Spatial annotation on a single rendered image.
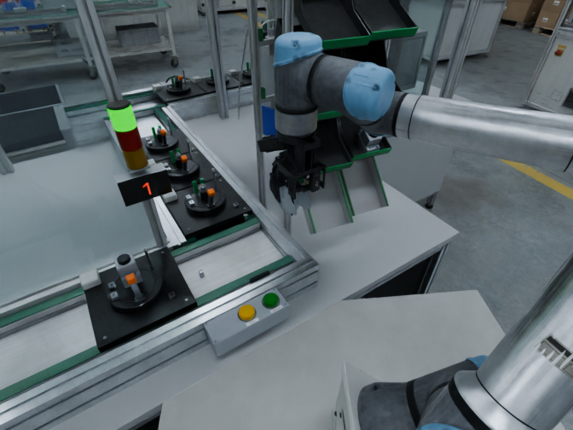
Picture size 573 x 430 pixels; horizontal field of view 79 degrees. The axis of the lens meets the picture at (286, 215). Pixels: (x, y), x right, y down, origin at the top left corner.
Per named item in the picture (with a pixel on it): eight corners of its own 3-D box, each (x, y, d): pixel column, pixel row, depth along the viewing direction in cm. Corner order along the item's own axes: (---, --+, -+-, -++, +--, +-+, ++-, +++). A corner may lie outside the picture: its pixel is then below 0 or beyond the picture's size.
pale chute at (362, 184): (381, 207, 116) (389, 206, 112) (347, 217, 112) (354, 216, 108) (358, 128, 118) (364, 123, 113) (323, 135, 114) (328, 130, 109)
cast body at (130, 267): (143, 281, 88) (136, 262, 83) (125, 288, 86) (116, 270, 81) (135, 260, 93) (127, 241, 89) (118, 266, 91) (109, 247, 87)
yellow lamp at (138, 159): (150, 165, 85) (145, 148, 82) (130, 171, 83) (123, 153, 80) (145, 157, 88) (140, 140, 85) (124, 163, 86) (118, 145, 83)
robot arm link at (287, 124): (266, 103, 61) (304, 94, 64) (267, 127, 64) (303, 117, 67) (290, 119, 56) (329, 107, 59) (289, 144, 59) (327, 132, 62)
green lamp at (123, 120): (139, 128, 79) (133, 107, 76) (116, 134, 77) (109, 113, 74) (134, 120, 82) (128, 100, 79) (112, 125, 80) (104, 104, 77)
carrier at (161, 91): (206, 95, 201) (203, 73, 193) (165, 105, 191) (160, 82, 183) (191, 84, 216) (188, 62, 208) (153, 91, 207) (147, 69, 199)
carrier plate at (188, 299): (198, 306, 91) (196, 301, 89) (100, 353, 81) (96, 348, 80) (168, 250, 106) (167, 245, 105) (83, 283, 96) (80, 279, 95)
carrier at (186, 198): (252, 213, 120) (250, 183, 112) (186, 240, 110) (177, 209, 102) (223, 180, 135) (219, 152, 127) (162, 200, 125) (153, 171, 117)
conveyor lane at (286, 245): (308, 276, 110) (309, 254, 103) (210, 327, 96) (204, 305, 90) (177, 128, 190) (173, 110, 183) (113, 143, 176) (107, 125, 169)
